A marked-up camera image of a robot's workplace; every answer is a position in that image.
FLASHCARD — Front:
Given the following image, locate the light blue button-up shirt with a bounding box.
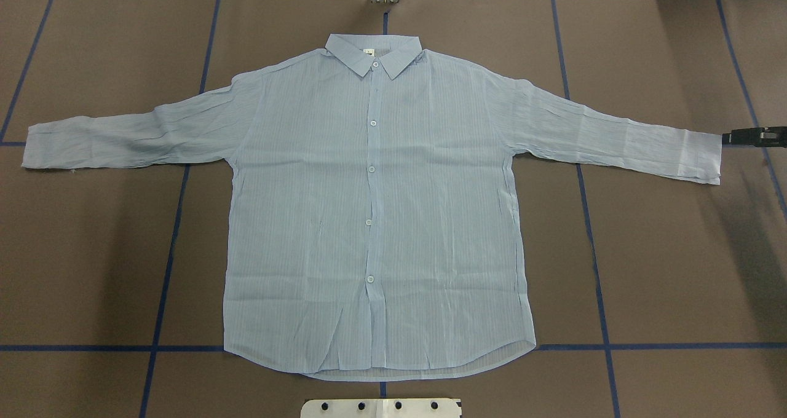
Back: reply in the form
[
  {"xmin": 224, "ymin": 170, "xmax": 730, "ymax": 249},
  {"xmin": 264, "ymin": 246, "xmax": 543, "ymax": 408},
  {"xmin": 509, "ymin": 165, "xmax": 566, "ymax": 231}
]
[{"xmin": 22, "ymin": 34, "xmax": 722, "ymax": 382}]

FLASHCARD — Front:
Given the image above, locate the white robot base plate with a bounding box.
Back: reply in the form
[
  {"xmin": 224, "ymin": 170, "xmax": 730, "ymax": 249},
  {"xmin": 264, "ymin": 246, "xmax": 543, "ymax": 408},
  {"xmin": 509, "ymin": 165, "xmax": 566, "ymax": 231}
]
[{"xmin": 300, "ymin": 398, "xmax": 463, "ymax": 417}]

